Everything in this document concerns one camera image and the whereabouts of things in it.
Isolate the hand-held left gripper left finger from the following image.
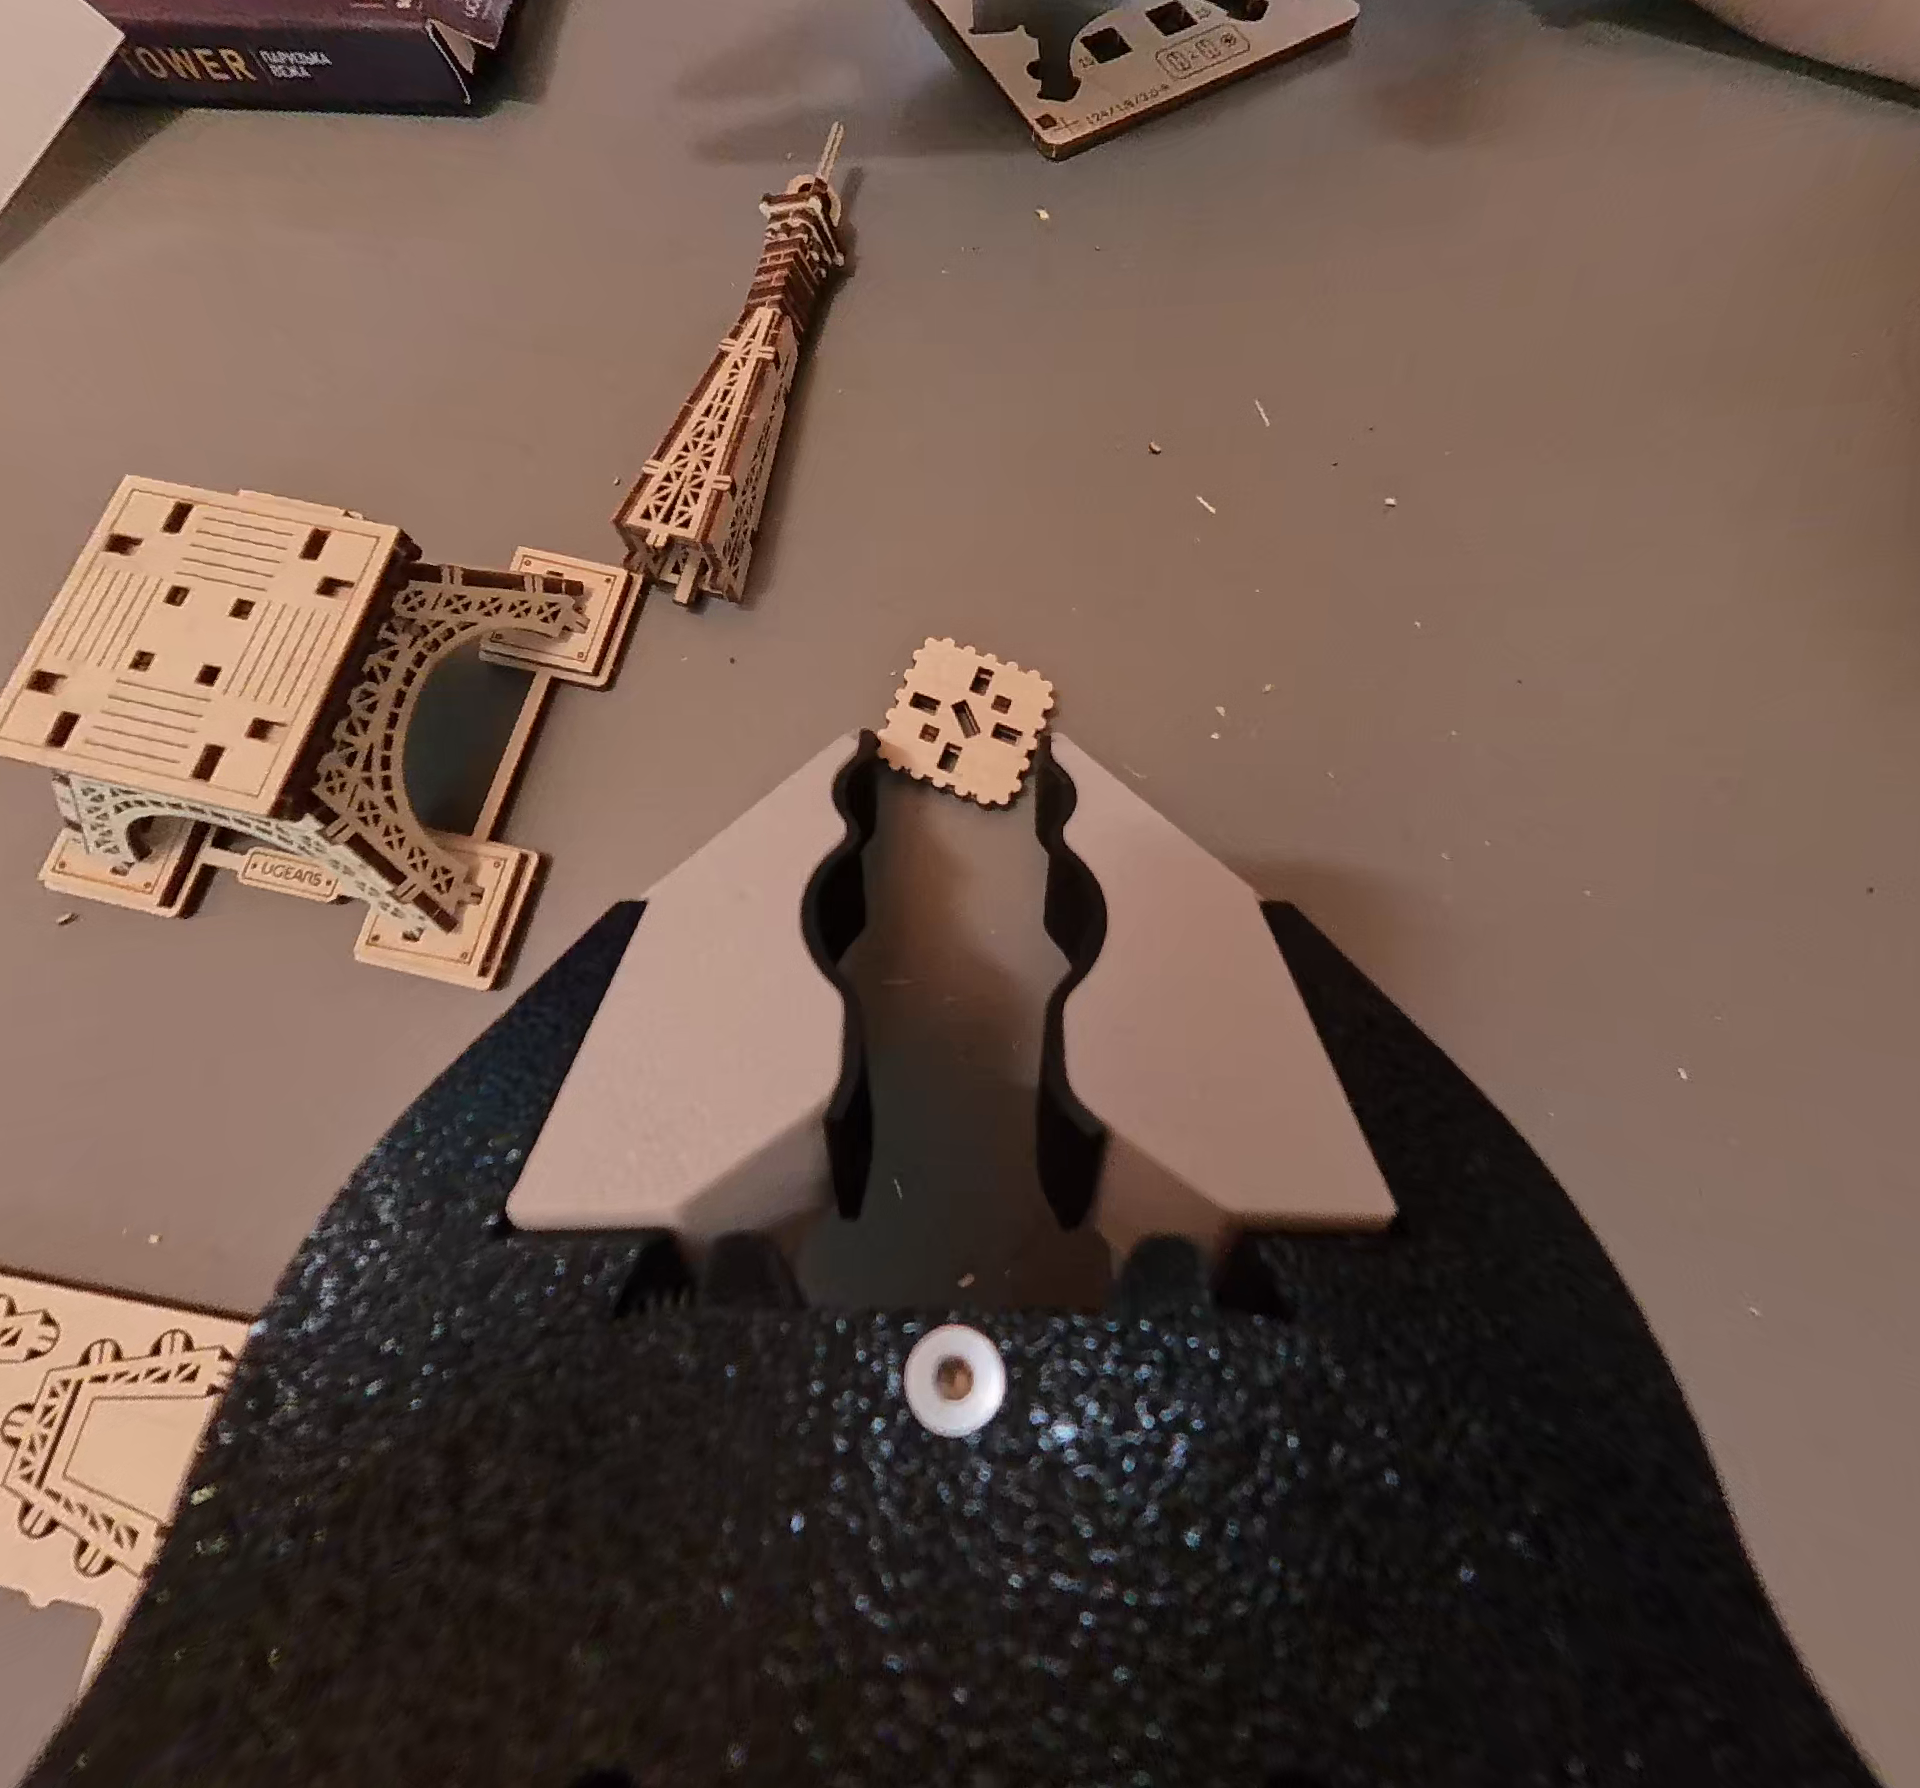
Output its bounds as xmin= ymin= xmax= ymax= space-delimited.
xmin=503 ymin=730 xmax=882 ymax=1243

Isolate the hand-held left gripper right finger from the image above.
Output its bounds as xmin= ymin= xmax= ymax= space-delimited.
xmin=1033 ymin=735 xmax=1402 ymax=1237

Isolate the small toothed wooden square plate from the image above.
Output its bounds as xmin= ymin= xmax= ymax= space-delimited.
xmin=878 ymin=636 xmax=1056 ymax=812

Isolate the wooden tower model spire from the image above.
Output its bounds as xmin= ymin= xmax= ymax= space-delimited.
xmin=608 ymin=124 xmax=866 ymax=608

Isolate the grey desk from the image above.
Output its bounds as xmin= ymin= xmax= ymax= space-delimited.
xmin=0 ymin=0 xmax=1920 ymax=1788

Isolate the wooden tower model base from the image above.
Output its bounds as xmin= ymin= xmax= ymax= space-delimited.
xmin=0 ymin=475 xmax=647 ymax=995

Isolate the laser-cut wooden parts sheet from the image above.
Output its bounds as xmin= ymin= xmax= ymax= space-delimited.
xmin=0 ymin=1270 xmax=249 ymax=1617

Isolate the dark wooden parts sheet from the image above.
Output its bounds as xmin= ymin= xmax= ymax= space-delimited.
xmin=821 ymin=0 xmax=1365 ymax=161

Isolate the paper assembly instruction sheet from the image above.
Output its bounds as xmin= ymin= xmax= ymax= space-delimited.
xmin=0 ymin=0 xmax=128 ymax=222

